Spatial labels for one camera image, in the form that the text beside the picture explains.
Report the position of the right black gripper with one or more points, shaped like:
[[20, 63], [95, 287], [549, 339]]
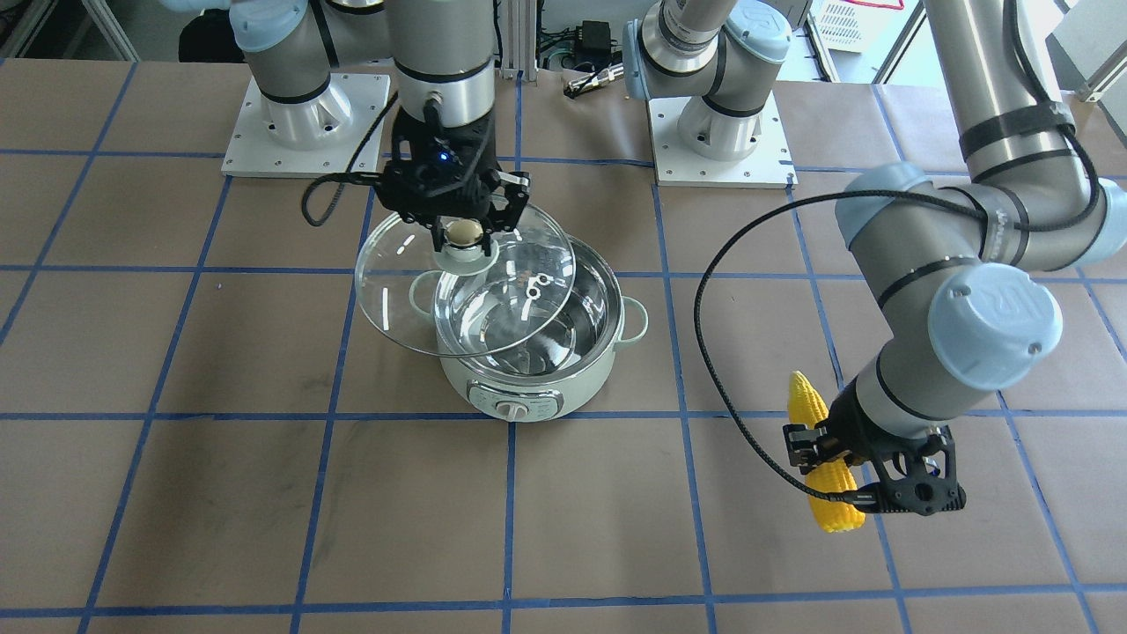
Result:
[[515, 199]]

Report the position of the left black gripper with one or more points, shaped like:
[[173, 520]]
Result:
[[856, 426]]

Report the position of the glass pot lid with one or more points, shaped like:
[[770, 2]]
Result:
[[475, 295]]

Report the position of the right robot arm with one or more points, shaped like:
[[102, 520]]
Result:
[[443, 54]]

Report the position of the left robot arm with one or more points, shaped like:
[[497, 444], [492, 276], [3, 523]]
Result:
[[951, 268]]

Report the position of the light green electric pot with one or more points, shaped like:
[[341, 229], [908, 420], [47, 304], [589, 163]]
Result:
[[564, 365]]

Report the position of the black power adapter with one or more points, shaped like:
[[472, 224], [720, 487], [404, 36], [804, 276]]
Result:
[[594, 40]]

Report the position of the white plastic basket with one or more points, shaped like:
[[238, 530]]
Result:
[[853, 26]]

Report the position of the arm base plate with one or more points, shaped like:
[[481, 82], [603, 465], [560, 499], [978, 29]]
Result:
[[275, 140], [694, 147]]

